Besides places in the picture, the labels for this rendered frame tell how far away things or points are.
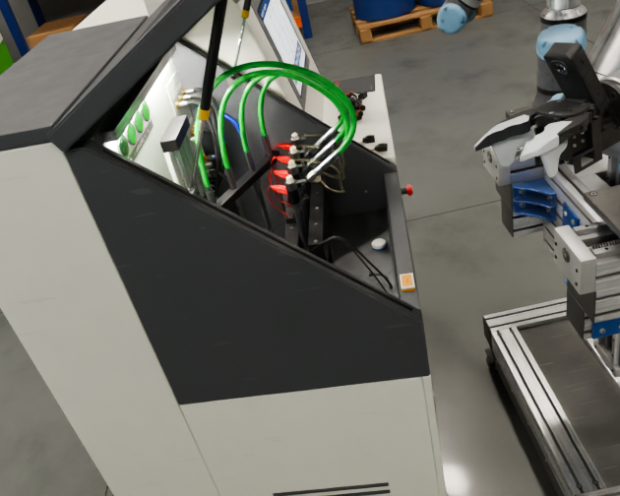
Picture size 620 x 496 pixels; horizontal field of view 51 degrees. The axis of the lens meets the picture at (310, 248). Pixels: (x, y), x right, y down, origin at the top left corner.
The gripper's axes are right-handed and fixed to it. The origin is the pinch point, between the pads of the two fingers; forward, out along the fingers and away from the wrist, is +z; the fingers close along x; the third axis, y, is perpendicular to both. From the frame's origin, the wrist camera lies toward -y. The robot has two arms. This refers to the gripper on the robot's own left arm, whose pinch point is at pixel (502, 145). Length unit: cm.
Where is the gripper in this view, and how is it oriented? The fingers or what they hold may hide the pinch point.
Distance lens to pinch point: 87.3
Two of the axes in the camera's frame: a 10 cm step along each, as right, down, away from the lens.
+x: -4.8, -2.8, 8.3
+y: 2.7, 8.6, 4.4
